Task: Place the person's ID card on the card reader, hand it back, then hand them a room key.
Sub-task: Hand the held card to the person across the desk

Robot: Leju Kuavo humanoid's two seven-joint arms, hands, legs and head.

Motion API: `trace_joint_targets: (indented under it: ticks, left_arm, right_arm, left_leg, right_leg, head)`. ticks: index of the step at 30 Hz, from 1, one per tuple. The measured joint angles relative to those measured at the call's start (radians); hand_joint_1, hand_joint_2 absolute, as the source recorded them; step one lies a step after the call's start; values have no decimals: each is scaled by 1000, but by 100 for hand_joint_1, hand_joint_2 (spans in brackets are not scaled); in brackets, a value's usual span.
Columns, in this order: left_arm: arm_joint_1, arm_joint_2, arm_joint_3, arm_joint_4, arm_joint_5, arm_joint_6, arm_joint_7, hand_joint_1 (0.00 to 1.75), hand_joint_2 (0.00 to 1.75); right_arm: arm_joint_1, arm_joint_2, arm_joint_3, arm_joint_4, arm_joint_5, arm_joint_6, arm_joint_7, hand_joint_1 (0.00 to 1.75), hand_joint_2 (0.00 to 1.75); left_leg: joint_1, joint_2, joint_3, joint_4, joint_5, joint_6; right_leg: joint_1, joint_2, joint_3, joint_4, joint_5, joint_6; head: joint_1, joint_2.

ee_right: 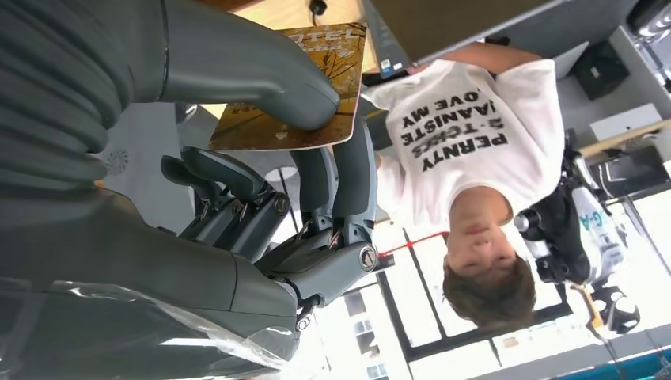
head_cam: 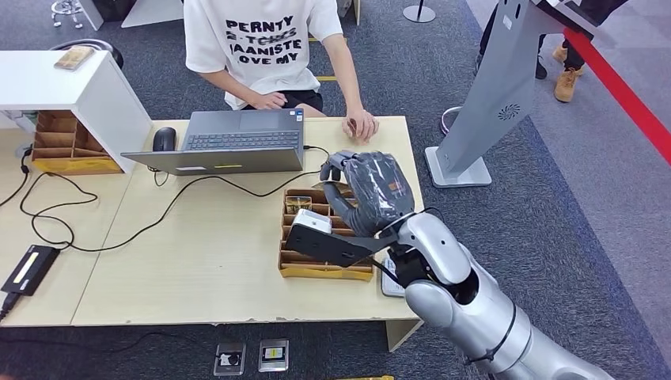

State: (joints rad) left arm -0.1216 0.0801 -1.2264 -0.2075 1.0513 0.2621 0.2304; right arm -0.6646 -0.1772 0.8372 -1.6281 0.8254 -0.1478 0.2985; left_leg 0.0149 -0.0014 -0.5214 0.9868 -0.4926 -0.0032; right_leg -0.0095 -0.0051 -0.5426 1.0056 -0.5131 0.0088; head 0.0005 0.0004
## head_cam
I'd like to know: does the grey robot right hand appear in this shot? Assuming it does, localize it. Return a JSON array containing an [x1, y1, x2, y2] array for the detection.
[[320, 150, 416, 238]]

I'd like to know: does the person's left hand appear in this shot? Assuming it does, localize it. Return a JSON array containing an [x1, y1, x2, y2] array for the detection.
[[342, 108, 380, 145]]

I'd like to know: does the person's right hand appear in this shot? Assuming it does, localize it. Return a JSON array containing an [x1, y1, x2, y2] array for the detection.
[[250, 91, 288, 111]]

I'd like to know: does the black computer mouse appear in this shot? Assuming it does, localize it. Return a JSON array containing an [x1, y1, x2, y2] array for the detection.
[[152, 127, 178, 153]]

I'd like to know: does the person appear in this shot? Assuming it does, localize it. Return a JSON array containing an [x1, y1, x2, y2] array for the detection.
[[183, 0, 380, 145]]

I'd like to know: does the wooden card organizer box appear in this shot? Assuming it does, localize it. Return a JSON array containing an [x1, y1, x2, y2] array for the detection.
[[278, 188, 375, 282], [30, 110, 124, 177]]

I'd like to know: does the grey white card reader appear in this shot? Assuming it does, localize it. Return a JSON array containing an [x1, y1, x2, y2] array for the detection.
[[381, 256, 408, 299]]

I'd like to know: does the autumn print card pack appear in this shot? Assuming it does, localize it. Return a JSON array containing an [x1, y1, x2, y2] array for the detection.
[[52, 46, 96, 72]]

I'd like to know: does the grey laptop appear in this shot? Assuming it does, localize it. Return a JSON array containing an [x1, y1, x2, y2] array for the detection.
[[120, 108, 306, 177]]

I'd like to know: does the round black base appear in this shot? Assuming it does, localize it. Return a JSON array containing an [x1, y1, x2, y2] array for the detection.
[[440, 105, 462, 136]]

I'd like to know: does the grey stanchion base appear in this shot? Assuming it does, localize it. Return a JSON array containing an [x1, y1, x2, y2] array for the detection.
[[402, 0, 437, 23]]

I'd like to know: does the grey kiosk stand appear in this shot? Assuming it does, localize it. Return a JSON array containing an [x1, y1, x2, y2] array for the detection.
[[423, 0, 630, 188]]

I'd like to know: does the pale wooden table leg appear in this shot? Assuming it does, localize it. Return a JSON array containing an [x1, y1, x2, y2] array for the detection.
[[385, 318, 425, 352]]

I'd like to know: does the white cabinet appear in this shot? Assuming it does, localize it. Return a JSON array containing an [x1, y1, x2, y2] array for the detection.
[[78, 0, 185, 31]]

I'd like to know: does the black round stool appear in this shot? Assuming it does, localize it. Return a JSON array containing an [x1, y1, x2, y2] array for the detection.
[[48, 39, 124, 70]]

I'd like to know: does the silver floor socket yellow label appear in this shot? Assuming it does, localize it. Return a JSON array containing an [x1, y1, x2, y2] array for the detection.
[[257, 339, 290, 374]]

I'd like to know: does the bystander with tan boots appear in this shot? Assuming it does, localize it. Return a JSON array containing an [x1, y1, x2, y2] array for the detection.
[[551, 31, 588, 103]]

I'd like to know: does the white desk shelf riser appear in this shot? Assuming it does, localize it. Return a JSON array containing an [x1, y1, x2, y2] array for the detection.
[[0, 49, 153, 175]]

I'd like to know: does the silver floor socket black plug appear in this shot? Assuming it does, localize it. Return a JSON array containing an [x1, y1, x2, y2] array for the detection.
[[213, 342, 247, 378]]

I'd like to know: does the chrome chair base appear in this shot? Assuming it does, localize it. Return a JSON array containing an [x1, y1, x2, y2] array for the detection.
[[49, 0, 84, 30]]

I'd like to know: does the red barrier belt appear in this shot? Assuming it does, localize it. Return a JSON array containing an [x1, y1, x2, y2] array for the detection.
[[563, 27, 671, 165]]

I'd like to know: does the black adapter with yellow label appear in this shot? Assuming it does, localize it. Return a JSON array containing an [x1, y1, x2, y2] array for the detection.
[[0, 245, 60, 298]]

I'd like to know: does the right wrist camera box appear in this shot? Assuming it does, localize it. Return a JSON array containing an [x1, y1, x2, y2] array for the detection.
[[284, 208, 400, 268]]

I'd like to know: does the black laptop power cable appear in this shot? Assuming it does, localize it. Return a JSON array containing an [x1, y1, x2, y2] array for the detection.
[[18, 145, 332, 254]]

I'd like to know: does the black cable with plug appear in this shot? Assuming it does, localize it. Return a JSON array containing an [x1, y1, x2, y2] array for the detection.
[[0, 148, 32, 209]]

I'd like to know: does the black adapter cable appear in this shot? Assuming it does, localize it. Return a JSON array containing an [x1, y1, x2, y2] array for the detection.
[[0, 293, 21, 322]]

